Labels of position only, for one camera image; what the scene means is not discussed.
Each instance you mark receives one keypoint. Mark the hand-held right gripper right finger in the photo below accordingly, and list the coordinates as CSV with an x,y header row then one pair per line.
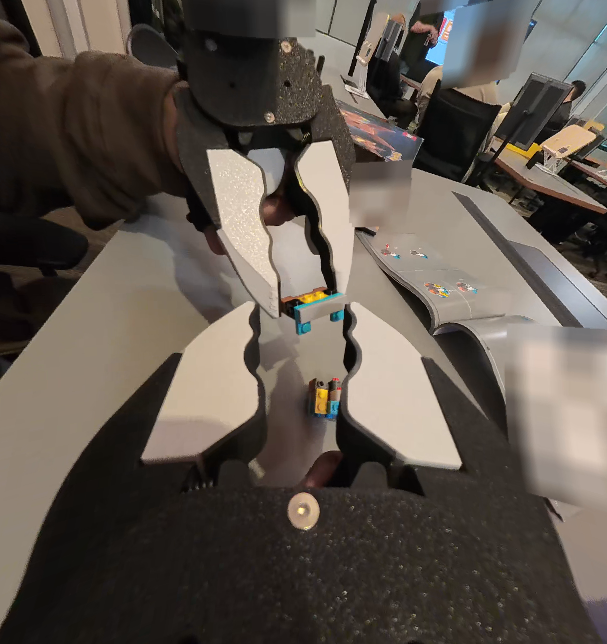
x,y
399,402

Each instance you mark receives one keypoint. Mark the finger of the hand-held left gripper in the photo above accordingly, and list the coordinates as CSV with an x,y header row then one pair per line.
x,y
333,201
238,211

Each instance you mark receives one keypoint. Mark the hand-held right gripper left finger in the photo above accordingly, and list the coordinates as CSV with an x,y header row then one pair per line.
x,y
203,402

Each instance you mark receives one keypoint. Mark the multicoloured brick model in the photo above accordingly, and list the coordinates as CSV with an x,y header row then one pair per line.
x,y
323,400

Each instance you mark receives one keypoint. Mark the grey plate brick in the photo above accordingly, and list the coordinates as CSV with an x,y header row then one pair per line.
x,y
318,308

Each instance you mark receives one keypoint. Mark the person's left forearm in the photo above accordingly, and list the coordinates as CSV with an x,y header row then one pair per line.
x,y
82,126

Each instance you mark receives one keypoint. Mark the person's left hand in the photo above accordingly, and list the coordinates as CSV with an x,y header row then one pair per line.
x,y
278,211

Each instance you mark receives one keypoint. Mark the person's right hand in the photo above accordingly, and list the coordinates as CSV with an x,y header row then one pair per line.
x,y
323,468

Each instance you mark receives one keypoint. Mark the printed brick set box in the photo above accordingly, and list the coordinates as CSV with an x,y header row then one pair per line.
x,y
373,131

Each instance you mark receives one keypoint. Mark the black office chair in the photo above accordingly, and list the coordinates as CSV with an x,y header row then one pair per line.
x,y
150,48

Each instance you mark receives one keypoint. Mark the brick instruction booklet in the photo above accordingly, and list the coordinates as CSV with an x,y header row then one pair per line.
x,y
434,271

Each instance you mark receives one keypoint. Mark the black mesh chair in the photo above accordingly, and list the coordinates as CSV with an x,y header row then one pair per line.
x,y
454,136

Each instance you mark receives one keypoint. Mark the white cabinet row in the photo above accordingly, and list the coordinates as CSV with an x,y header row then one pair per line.
x,y
82,25

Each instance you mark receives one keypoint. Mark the wooden table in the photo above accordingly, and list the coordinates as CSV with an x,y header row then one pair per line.
x,y
549,183

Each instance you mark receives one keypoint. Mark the grey monitor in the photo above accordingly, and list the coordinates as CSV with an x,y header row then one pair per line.
x,y
534,110

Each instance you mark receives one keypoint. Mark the tan wooden stand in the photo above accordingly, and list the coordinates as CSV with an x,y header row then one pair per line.
x,y
570,138

